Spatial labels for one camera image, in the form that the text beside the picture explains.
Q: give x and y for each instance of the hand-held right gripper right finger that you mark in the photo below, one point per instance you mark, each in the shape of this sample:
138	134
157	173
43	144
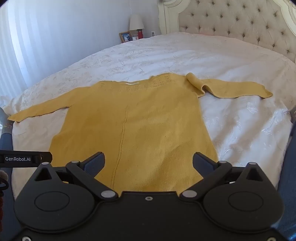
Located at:
203	165

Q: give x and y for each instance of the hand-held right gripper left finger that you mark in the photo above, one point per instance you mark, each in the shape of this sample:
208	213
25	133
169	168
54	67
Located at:
94	165

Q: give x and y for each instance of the yellow knit sweater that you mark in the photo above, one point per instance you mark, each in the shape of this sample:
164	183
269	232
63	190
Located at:
143	127

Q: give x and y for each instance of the white floral bedspread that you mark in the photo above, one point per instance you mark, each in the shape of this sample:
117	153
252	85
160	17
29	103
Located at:
161	53

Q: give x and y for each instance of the small clock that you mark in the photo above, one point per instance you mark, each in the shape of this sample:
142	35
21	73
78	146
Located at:
135	37

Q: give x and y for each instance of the red candle jar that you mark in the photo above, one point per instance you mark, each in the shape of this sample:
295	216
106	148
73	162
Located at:
140	34

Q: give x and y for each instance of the cream tufted headboard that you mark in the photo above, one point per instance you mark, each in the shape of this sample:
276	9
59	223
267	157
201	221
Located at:
231	20

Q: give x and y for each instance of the white table lamp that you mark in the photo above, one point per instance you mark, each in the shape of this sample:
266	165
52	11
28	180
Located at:
136	22

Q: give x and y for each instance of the wooden picture frame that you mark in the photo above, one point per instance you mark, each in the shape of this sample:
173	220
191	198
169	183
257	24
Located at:
126	37

